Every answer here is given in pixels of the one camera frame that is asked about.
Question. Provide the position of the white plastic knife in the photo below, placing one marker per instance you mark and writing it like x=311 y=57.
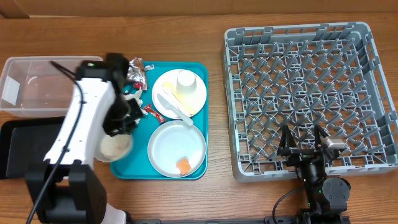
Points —
x=166 y=104

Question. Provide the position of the clear plastic bin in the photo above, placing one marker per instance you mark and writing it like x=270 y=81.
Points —
x=32 y=88

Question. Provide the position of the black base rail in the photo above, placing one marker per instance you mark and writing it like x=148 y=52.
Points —
x=267 y=220

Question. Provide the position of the black tray bin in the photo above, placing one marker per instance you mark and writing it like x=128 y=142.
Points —
x=25 y=142

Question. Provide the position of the red ketchup packet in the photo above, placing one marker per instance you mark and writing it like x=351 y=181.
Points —
x=148 y=108

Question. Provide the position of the grey dishwasher rack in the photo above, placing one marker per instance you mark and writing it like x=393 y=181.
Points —
x=300 y=76

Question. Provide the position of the grey round plate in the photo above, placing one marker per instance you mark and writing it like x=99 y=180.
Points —
x=173 y=141

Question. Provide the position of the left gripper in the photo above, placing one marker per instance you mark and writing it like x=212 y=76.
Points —
x=112 y=129

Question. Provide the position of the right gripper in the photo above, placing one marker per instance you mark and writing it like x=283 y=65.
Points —
x=285 y=149

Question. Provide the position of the teal plastic tray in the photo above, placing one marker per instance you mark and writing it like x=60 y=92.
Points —
x=136 y=164

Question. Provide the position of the white plate with cutlery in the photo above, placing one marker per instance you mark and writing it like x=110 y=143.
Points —
x=196 y=100

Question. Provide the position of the white paper cup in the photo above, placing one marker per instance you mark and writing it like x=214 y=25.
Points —
x=186 y=82

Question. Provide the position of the small grey bowl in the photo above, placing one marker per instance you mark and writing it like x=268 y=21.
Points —
x=115 y=147

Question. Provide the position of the crumpled foil wrapper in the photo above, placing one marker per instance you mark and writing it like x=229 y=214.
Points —
x=136 y=74

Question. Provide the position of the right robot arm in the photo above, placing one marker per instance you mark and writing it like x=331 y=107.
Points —
x=327 y=196

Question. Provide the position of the yellow plastic spoon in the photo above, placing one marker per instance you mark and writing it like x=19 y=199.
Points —
x=169 y=88

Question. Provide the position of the orange food piece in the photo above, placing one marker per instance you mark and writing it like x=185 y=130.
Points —
x=184 y=166

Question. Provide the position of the crumpled white napkin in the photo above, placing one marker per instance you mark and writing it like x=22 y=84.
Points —
x=137 y=97

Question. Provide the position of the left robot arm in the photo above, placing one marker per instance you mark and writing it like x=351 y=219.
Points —
x=64 y=187

